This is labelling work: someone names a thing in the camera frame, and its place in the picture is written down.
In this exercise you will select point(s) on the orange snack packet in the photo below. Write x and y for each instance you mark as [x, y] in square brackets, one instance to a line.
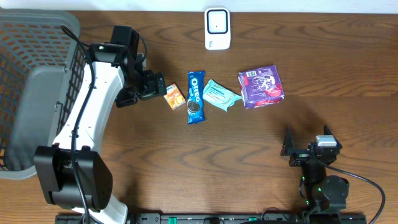
[174, 96]

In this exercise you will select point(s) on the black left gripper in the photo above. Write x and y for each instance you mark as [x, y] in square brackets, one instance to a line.
[159, 84]

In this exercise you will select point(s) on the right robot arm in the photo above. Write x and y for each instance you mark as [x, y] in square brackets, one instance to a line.
[325, 194]

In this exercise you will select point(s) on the purple snack package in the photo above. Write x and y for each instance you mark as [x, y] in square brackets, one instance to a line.
[261, 87]

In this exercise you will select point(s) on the blue Oreo cookie pack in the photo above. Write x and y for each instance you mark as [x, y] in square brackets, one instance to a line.
[195, 97]

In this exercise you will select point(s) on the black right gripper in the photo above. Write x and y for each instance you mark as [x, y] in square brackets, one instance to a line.
[300, 155]

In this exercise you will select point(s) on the grey plastic mesh basket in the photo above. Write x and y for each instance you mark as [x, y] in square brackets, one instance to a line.
[42, 71]

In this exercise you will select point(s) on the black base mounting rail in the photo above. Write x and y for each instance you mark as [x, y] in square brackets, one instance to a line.
[147, 218]

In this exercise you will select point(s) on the mint green wipes pack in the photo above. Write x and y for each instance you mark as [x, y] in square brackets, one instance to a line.
[219, 96]

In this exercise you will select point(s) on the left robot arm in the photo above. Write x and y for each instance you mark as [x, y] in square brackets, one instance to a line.
[71, 171]

